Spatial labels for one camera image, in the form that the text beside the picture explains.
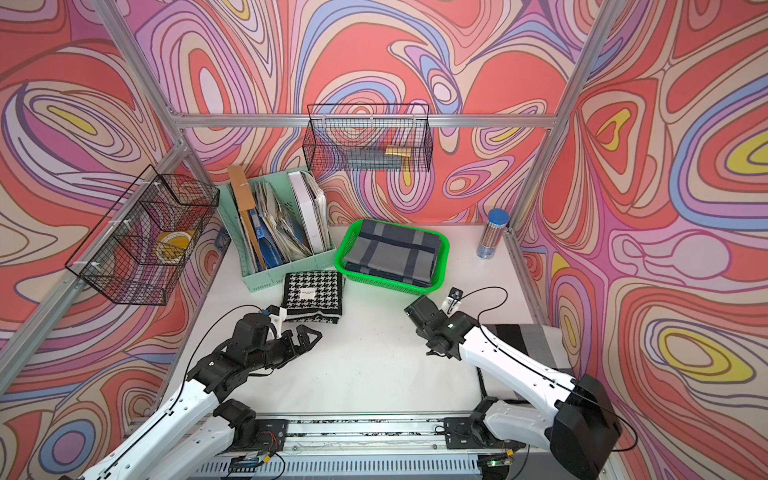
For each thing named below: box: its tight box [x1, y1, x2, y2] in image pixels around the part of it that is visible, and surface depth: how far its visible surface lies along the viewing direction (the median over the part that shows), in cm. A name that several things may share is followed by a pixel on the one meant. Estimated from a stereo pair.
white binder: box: [288, 170, 329, 253], surface depth 98 cm
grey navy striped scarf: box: [344, 219, 441, 287], surface depth 101 cm
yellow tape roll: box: [155, 230, 195, 264], surface depth 80 cm
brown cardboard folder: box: [227, 165, 266, 271], surface depth 87 cm
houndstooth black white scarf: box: [282, 271, 343, 324], surface depth 97 cm
